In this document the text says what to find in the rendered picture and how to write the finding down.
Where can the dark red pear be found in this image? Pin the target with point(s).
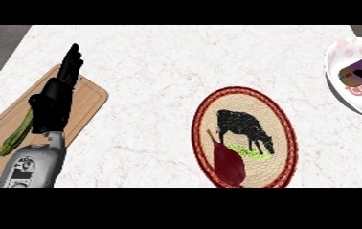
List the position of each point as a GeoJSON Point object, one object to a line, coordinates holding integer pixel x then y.
{"type": "Point", "coordinates": [228, 167]}

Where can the wooden cutting board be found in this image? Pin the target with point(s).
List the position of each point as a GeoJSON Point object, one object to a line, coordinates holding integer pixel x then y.
{"type": "Point", "coordinates": [85, 102]}

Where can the white pink-patterned bowl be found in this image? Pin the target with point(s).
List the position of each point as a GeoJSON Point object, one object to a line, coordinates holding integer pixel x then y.
{"type": "Point", "coordinates": [346, 76]}

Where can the oval woven cow placemat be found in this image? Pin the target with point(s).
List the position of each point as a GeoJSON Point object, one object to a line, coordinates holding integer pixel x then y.
{"type": "Point", "coordinates": [246, 137]}

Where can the green vegetable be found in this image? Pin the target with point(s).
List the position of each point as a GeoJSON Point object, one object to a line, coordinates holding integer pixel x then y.
{"type": "Point", "coordinates": [18, 135]}

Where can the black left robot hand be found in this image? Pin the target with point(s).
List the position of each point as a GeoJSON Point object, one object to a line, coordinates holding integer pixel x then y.
{"type": "Point", "coordinates": [55, 105]}

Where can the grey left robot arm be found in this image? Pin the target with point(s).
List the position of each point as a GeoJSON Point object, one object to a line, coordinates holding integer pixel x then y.
{"type": "Point", "coordinates": [37, 164]}

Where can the purple can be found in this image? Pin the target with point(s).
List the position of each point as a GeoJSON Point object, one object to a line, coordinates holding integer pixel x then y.
{"type": "Point", "coordinates": [352, 73]}

